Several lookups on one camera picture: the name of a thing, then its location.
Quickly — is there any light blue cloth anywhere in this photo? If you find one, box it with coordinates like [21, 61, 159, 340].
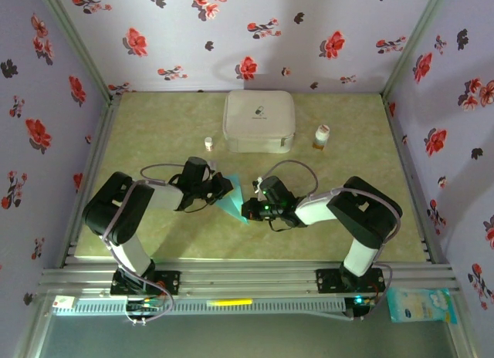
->
[215, 174, 249, 225]

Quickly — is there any white zippered medicine case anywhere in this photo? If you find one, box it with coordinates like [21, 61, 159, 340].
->
[222, 89, 297, 154]

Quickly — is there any white capped amber pill bottle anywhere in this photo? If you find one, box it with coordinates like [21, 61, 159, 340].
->
[311, 124, 331, 150]

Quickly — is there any yellow label strip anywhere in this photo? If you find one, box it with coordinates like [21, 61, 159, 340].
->
[207, 298, 254, 307]

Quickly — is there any blue wet wipes pack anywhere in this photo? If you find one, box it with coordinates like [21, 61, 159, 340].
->
[387, 287, 458, 324]

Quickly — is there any small white box red label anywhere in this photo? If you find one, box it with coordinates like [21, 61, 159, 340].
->
[52, 295, 76, 311]

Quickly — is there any aluminium front rail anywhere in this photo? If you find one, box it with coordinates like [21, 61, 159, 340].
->
[38, 259, 460, 296]

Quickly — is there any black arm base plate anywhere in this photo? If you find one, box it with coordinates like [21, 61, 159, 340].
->
[110, 270, 181, 296]
[315, 268, 387, 295]

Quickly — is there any grey slotted cable duct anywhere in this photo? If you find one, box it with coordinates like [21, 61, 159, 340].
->
[52, 298, 347, 316]

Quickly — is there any aluminium side rail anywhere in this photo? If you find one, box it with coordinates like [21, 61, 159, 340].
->
[56, 95, 121, 269]
[381, 95, 445, 265]

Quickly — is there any small electronics board with wires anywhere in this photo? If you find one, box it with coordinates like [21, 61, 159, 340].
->
[344, 293, 378, 320]
[123, 296, 165, 326]

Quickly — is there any aluminium corner post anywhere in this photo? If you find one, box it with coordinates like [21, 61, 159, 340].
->
[36, 0, 119, 103]
[381, 0, 452, 99]

